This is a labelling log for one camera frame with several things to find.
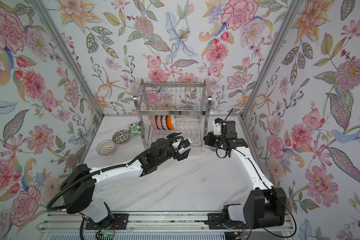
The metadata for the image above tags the dark speckled pattern bowl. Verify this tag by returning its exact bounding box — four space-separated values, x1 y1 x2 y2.
112 130 131 145

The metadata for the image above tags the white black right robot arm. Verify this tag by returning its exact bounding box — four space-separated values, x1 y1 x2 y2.
204 118 287 229

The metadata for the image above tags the blue geometric pattern bowl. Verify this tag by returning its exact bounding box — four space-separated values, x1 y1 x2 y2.
161 115 168 130

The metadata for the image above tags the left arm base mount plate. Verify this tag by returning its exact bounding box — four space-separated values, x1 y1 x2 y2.
85 214 130 230

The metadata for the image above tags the plain white bowl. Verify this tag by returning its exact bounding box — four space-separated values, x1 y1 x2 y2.
166 115 176 131

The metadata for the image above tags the dark patterned bowl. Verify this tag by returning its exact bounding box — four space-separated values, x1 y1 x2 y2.
156 115 163 130

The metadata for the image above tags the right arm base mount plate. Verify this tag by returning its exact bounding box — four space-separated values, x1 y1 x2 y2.
204 213 248 231

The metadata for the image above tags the green leaf pattern bowl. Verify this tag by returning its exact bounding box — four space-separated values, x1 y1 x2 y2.
128 122 141 136

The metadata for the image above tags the black corrugated left cable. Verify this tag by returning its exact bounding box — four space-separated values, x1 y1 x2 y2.
46 135 185 212

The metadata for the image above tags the white lattice pattern bowl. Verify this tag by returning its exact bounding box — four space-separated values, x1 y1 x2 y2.
97 140 116 156

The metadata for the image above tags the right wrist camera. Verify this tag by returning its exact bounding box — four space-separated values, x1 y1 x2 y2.
214 118 224 136

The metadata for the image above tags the steel two-tier dish rack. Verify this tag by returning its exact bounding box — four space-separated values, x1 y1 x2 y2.
133 80 213 152

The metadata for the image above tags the pale green patterned bowl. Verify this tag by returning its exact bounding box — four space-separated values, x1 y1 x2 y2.
209 146 217 152

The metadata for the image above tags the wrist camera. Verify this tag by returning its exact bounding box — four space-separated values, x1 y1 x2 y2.
214 118 224 136
172 138 192 151

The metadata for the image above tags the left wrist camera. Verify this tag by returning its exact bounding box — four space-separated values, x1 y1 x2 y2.
172 138 192 151

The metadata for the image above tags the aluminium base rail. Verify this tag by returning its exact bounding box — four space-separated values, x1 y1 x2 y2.
35 210 295 233

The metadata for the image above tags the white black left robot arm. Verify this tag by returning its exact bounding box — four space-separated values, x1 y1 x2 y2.
62 133 192 225

